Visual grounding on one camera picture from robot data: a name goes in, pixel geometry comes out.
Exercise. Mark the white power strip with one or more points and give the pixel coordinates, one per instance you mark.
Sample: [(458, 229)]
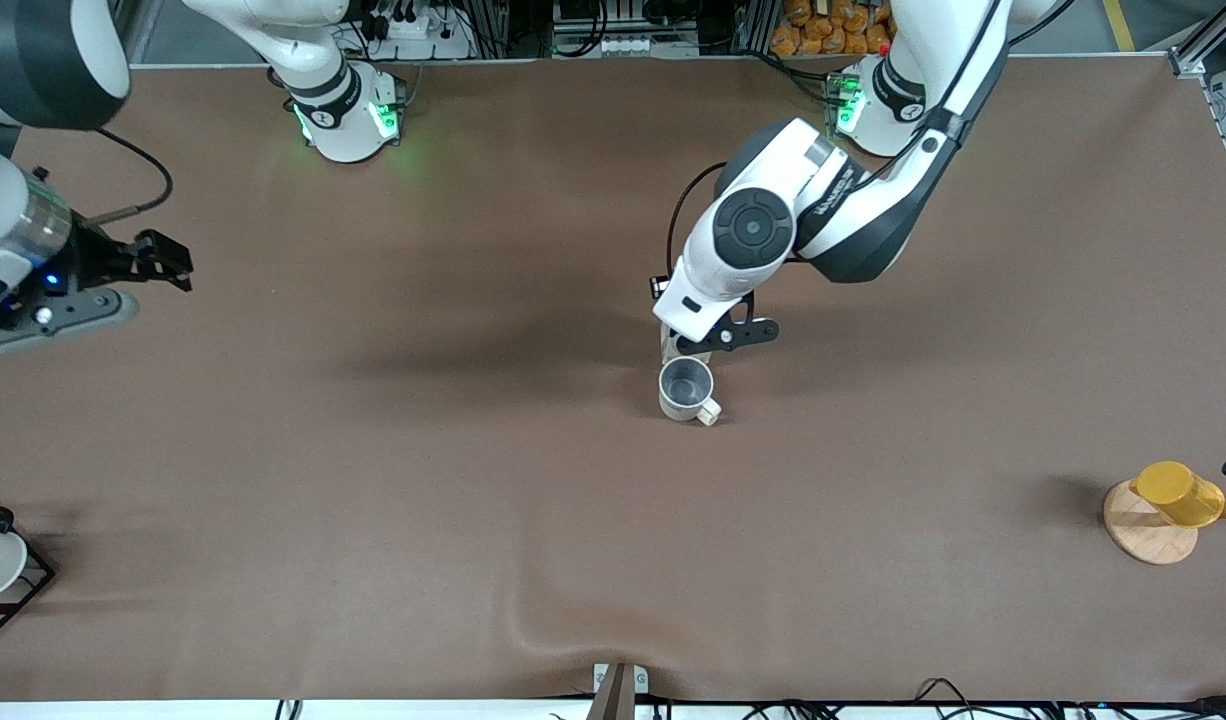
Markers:
[(628, 45)]

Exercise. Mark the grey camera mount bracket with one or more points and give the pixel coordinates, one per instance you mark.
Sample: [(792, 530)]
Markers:
[(618, 700)]

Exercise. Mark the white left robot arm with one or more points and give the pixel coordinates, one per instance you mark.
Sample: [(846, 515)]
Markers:
[(803, 160)]

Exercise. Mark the brown table cover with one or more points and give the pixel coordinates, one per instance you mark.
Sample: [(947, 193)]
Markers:
[(473, 500)]

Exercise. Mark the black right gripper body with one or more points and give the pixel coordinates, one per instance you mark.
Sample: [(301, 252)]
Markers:
[(97, 256)]

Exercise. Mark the bag of orange snacks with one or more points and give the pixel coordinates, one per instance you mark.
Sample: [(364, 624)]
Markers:
[(823, 35)]

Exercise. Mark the wooden mug stand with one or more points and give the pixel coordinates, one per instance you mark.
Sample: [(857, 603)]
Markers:
[(1143, 535)]

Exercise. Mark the power strip with black plugs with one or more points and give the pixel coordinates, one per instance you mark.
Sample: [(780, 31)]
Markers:
[(413, 30)]

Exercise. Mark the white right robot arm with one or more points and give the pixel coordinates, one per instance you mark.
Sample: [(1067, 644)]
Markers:
[(343, 130)]

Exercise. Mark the black equipment box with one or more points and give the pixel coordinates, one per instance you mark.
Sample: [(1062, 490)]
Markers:
[(583, 12)]

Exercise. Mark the yellow plastic cup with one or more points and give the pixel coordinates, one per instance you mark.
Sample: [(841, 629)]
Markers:
[(1178, 495)]

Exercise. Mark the aluminium frame profile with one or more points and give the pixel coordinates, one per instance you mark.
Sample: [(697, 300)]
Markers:
[(1198, 55)]

